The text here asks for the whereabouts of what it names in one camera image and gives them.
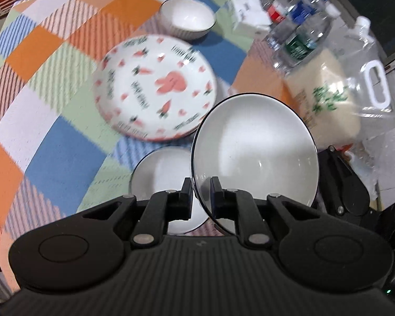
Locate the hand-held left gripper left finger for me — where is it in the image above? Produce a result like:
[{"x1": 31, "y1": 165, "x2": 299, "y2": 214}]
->
[{"x1": 82, "y1": 177, "x2": 195, "y2": 247}]

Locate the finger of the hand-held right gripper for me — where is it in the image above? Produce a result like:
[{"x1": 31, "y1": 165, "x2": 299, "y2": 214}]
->
[{"x1": 318, "y1": 145, "x2": 371, "y2": 218}]

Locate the white ribbed bowl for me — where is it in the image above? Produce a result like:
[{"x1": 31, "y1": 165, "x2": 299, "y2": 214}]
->
[
  {"x1": 191, "y1": 94, "x2": 320, "y2": 236},
  {"x1": 129, "y1": 147, "x2": 212, "y2": 236},
  {"x1": 158, "y1": 0, "x2": 217, "y2": 42}
]

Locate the white plate with pink bunny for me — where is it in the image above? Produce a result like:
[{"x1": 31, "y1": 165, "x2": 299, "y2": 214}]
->
[{"x1": 93, "y1": 34, "x2": 218, "y2": 142}]

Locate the colourful checked tablecloth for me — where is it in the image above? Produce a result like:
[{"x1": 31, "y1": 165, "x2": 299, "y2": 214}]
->
[{"x1": 0, "y1": 0, "x2": 317, "y2": 291}]

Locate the red cap water bottle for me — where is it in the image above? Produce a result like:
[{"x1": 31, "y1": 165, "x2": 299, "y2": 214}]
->
[{"x1": 261, "y1": 0, "x2": 310, "y2": 24}]

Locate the white tissue pack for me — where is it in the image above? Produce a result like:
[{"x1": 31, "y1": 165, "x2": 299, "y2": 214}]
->
[{"x1": 229, "y1": 0, "x2": 272, "y2": 35}]

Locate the green label water bottle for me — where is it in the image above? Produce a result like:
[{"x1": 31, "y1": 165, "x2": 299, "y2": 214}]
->
[{"x1": 266, "y1": 7, "x2": 342, "y2": 73}]

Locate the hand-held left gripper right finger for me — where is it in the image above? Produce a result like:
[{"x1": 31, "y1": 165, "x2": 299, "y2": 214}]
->
[{"x1": 210, "y1": 176, "x2": 322, "y2": 247}]

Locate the blue cap water bottle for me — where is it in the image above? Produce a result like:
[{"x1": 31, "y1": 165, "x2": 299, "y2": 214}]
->
[{"x1": 276, "y1": 0, "x2": 332, "y2": 34}]

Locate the clear bag of rice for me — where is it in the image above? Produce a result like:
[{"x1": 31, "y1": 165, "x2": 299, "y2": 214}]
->
[{"x1": 283, "y1": 16, "x2": 395, "y2": 152}]

